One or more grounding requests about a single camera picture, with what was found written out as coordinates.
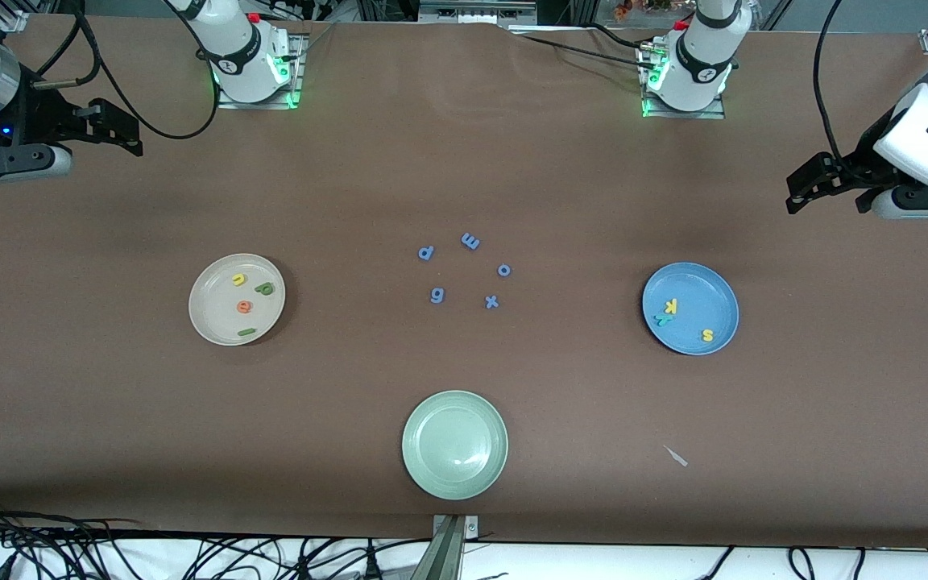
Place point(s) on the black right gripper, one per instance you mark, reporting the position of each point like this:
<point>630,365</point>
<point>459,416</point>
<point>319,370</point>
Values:
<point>35,115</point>

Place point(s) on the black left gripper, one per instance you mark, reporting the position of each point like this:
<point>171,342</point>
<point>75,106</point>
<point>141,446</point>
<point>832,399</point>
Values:
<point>864,159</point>

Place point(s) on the teal foam letter y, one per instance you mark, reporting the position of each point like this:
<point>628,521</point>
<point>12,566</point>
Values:
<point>660,321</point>

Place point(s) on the green foam letter p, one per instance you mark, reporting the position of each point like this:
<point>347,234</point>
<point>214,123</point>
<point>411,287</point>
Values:
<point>267,288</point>

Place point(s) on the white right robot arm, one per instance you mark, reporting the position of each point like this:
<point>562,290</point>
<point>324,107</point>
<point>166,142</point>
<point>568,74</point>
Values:
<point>246,56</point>

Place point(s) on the blue round plate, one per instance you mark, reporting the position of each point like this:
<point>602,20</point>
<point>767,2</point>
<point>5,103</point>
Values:
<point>698,298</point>

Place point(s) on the beige round plate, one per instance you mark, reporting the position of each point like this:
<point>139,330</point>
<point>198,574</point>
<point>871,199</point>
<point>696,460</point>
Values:
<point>218,306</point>

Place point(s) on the orange dried flowers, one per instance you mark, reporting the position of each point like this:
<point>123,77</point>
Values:
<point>633,6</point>

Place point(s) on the brown table cover sheet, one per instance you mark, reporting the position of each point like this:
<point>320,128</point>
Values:
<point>109,419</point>

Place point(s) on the small white tape scrap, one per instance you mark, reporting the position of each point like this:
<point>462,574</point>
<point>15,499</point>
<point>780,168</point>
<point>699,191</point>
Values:
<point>676,456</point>

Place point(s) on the blue foam letter p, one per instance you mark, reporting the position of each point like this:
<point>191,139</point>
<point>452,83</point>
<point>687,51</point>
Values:
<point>423,252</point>

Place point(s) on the blue foam letter m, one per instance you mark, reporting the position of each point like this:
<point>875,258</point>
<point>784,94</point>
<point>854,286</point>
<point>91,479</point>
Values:
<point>470,241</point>

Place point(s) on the blue foam letter g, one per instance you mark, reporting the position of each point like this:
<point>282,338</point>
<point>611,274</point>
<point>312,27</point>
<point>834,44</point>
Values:
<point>432,296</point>

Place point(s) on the green round plate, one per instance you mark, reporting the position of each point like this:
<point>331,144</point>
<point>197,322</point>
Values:
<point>454,445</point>

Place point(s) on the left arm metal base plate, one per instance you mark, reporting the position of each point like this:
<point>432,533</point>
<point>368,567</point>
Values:
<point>714,113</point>

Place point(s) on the aluminium frame structure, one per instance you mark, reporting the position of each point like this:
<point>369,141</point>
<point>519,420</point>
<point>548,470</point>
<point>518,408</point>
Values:
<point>476,10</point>

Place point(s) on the metal table edge bracket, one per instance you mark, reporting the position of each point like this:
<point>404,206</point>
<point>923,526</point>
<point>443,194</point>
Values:
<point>454,540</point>

